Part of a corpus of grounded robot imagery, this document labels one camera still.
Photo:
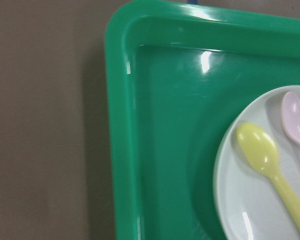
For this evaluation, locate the white round plate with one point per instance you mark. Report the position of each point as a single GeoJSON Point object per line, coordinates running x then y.
{"type": "Point", "coordinates": [248, 206]}

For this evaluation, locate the pink plastic spoon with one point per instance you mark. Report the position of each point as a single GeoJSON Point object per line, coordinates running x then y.
{"type": "Point", "coordinates": [290, 116]}

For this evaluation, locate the yellow plastic spoon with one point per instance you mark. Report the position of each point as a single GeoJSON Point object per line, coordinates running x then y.
{"type": "Point", "coordinates": [262, 153]}

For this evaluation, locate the green plastic tray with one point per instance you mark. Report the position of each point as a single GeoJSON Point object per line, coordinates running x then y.
{"type": "Point", "coordinates": [177, 76]}

